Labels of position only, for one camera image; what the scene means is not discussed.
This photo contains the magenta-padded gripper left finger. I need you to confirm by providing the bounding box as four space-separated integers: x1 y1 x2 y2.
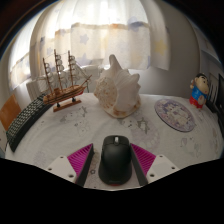
45 143 95 187

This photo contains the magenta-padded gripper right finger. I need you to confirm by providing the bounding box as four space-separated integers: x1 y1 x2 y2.
129 143 181 186

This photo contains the black computer mouse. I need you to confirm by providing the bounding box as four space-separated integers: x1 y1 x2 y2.
98 134 133 186

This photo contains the round purple printed mouse pad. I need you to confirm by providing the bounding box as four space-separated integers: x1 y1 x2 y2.
153 98 196 133

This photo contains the white printed tablecloth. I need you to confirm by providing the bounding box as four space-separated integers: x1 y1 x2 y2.
4 92 224 191

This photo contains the black keyboard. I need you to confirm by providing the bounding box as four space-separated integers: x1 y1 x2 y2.
5 92 54 153

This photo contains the wooden model sailing ship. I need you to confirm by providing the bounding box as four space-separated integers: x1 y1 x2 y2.
37 49 93 113

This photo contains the large white conch shell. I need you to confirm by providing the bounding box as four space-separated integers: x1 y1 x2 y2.
93 54 142 119

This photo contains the orange wooden chair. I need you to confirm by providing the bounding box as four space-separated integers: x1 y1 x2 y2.
0 93 22 132

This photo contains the cartoon boy figurine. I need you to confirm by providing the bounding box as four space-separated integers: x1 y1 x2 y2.
189 72 210 110

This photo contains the white star-print curtain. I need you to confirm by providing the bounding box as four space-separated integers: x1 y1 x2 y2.
9 0 171 91

